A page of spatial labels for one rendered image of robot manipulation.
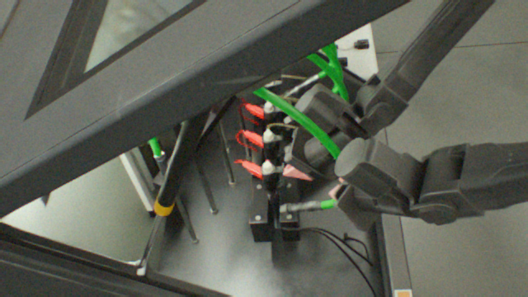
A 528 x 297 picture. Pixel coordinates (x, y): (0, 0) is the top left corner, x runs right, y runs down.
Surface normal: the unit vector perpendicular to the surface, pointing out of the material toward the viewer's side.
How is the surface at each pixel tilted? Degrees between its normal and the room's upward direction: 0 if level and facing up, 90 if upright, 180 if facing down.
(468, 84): 0
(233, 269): 0
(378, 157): 37
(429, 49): 62
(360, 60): 0
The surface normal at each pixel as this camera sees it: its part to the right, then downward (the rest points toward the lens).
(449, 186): -0.70, -0.55
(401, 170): 0.49, -0.26
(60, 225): 0.99, -0.06
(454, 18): -0.01, 0.38
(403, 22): -0.11, -0.63
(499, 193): -0.23, 0.73
